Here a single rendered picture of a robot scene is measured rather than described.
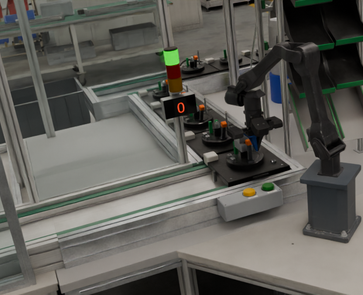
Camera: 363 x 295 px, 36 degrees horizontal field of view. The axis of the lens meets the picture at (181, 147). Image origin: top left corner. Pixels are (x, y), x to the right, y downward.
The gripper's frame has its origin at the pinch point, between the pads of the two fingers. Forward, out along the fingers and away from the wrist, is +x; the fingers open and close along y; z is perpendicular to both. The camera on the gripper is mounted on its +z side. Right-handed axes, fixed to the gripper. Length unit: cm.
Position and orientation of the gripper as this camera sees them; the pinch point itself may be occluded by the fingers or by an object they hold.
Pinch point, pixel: (256, 141)
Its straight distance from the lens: 193.5
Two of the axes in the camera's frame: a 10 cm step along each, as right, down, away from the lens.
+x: 1.4, 9.2, 3.7
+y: 9.3, -2.5, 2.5
